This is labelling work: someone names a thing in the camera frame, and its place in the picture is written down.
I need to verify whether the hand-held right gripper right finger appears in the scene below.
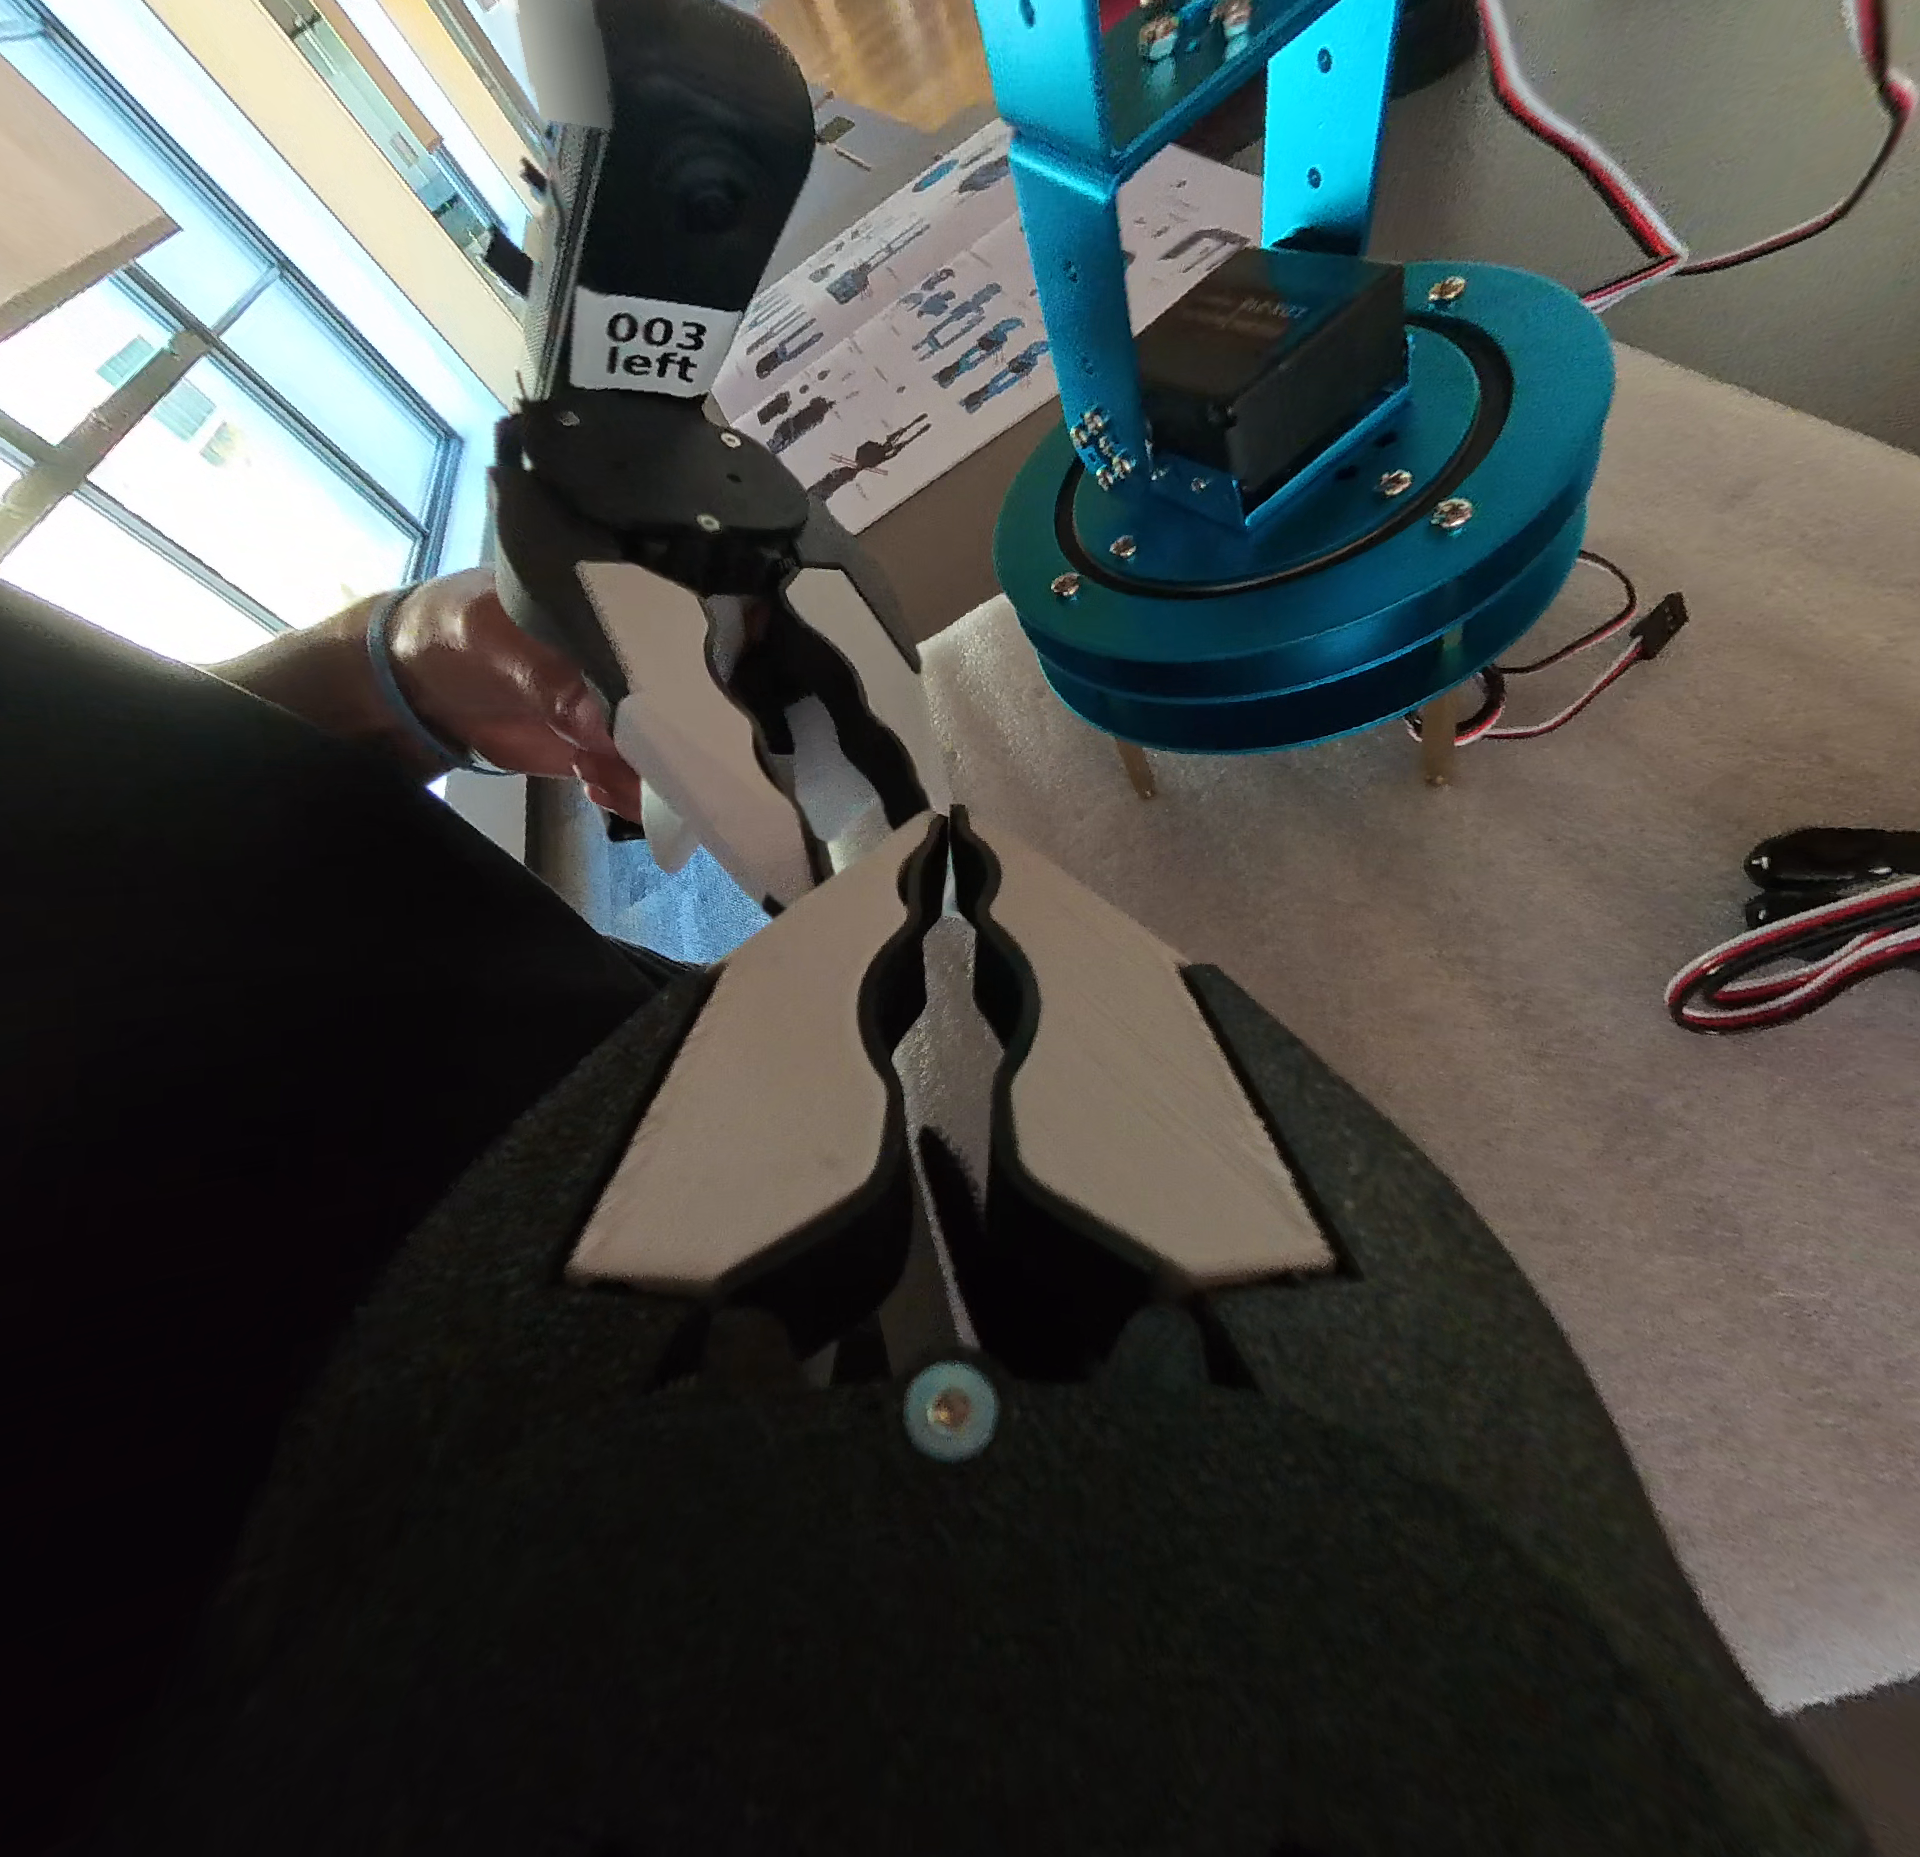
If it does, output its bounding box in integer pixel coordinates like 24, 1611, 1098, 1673
945, 805, 1340, 1289

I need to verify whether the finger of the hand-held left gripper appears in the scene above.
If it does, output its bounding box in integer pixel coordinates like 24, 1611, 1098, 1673
750, 515, 935, 826
572, 560, 824, 917

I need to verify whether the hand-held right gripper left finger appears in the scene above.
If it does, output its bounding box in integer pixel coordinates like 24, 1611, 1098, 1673
568, 813, 951, 1296

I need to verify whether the blue toy robot arm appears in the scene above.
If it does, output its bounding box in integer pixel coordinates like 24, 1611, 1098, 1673
959, 0, 1617, 805

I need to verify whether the claw servo cable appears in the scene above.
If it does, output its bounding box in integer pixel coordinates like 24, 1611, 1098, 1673
1663, 879, 1920, 1036

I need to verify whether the grey desk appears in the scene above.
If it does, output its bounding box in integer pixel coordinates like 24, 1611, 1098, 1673
525, 87, 1920, 1857

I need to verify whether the person's left hand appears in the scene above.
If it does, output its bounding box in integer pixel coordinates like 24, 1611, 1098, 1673
367, 571, 645, 823

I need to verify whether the blue wristband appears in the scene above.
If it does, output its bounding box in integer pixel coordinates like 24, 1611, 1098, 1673
362, 588, 506, 777

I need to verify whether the printed instruction manual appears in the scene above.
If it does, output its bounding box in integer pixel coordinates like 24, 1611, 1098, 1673
712, 125, 1251, 535

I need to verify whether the white foam sheet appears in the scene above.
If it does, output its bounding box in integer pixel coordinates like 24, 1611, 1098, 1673
897, 344, 1920, 1719

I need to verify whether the large window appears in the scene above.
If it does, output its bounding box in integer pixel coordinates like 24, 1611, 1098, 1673
0, 0, 461, 668

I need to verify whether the black white servo cable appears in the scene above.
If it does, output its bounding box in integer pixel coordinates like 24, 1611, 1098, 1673
1472, 548, 1693, 754

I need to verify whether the red white servo cable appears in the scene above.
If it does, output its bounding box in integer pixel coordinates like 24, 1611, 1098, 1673
1461, 0, 1920, 317

